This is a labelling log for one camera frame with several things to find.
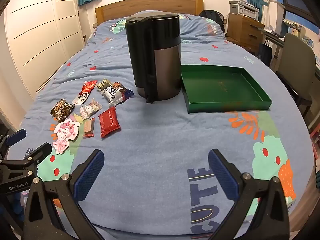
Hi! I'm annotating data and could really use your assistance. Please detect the pink cartoon snack packet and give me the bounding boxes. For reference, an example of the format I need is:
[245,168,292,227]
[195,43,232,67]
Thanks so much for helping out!
[53,118,80,154]

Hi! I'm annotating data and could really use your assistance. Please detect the brown gold snack packet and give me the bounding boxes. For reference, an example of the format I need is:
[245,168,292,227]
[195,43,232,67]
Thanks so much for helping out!
[50,99,75,122]

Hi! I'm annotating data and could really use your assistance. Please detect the orange wafer biscuit packet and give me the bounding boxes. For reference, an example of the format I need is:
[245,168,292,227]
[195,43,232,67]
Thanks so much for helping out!
[83,118,95,138]

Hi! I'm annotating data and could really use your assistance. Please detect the clear pink candy packet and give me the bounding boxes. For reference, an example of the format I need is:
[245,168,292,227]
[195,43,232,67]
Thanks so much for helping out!
[80,99,102,120]

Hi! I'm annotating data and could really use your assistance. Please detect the dark red snack bar packet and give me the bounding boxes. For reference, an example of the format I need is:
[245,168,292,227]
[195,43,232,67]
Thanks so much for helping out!
[98,106,120,138]

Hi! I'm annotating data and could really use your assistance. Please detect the red white spicy snack pouch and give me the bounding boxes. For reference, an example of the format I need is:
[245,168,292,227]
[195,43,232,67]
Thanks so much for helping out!
[72,80,97,106]

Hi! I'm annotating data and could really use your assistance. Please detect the olive sesame candy packet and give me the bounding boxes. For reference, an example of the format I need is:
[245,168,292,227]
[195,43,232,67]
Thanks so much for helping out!
[96,79,112,91]

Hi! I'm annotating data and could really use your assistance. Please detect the white blue cake packet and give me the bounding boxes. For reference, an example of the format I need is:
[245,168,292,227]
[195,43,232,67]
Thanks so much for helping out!
[100,82,134,107]

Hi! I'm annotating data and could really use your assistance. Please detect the blue patterned bedspread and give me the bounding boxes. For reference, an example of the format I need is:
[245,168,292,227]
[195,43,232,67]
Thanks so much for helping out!
[38,15,313,239]

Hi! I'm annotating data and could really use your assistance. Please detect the white wardrobe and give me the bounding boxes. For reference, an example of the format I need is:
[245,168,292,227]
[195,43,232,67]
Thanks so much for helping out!
[4,0,85,99]

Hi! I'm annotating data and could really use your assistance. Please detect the green shallow tray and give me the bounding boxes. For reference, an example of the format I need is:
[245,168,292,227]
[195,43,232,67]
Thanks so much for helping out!
[181,64,272,113]

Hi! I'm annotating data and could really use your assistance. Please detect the beige office chair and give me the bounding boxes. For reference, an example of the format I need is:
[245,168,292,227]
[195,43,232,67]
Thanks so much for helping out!
[276,33,316,117]

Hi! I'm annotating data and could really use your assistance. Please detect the dark shopping bag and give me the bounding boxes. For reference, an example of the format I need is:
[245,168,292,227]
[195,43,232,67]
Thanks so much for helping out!
[257,40,272,67]

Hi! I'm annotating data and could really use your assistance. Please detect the black steel trash bin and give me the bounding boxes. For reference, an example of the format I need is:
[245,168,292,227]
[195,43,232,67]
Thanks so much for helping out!
[125,11,181,103]

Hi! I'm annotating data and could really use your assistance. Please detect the desk with clutter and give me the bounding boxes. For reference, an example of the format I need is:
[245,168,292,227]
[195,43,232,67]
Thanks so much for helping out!
[258,17,320,66]

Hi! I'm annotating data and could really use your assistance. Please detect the wooden nightstand drawers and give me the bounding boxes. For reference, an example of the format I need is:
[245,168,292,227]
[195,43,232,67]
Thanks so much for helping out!
[226,13,265,54]

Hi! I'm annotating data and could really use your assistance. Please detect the black backpack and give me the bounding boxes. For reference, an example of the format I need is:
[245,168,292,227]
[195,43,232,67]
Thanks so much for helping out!
[199,10,225,33]

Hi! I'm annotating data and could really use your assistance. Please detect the white printer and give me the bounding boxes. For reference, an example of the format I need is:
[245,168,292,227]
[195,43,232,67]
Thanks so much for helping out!
[229,0,259,21]

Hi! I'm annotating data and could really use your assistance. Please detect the wooden headboard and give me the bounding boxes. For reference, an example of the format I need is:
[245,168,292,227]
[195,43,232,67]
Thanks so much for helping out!
[95,0,204,25]

